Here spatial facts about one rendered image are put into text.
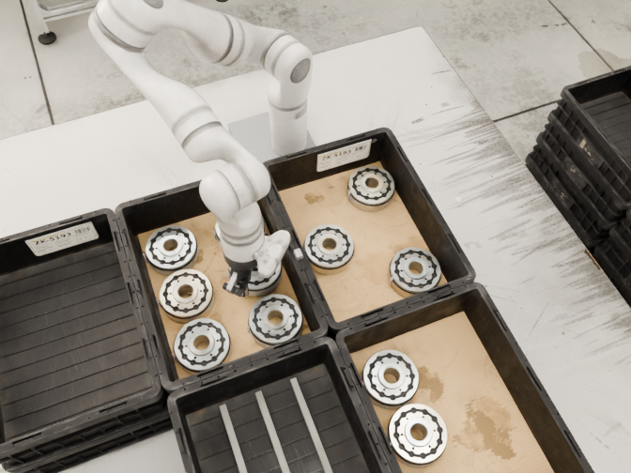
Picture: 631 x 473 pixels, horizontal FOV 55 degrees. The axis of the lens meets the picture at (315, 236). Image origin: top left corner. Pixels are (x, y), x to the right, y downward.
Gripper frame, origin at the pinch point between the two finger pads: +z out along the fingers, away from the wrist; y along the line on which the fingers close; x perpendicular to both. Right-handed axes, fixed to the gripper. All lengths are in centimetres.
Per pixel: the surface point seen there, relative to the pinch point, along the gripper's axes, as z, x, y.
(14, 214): 17, -63, 0
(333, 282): 4.4, 14.7, -8.6
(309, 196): 4.3, 1.7, -25.7
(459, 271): -2.6, 36.9, -17.4
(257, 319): 1.6, 5.0, 6.1
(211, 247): 4.4, -11.6, -5.5
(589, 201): 49, 71, -90
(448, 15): 87, -2, -204
